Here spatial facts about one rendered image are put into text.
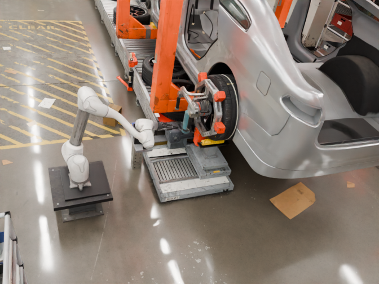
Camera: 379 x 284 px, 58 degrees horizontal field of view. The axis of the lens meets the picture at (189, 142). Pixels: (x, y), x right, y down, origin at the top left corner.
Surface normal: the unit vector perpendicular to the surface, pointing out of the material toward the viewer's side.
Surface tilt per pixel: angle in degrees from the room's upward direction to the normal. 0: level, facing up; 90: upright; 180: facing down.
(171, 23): 90
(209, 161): 0
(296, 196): 2
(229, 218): 0
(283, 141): 89
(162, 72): 90
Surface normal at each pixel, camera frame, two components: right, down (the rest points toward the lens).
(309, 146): 0.04, 0.62
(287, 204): 0.18, -0.76
